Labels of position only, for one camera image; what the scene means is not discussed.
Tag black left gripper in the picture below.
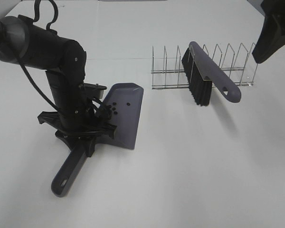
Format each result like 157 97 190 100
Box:
38 111 116 157

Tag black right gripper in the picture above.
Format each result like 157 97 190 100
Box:
252 0 285 64

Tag pile of coffee beans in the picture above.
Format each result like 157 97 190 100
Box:
95 102 131 120

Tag grey plastic dustpan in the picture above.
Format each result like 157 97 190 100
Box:
51 83 144 197

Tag grey brush black bristles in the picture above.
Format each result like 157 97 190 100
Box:
181 41 241 106

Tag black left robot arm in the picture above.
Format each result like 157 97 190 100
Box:
0 15 116 156

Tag chrome wire rack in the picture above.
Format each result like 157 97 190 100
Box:
151 43 258 89

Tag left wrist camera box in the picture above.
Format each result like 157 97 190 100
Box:
84 83 107 100

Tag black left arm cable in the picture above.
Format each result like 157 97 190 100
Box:
0 0 112 124

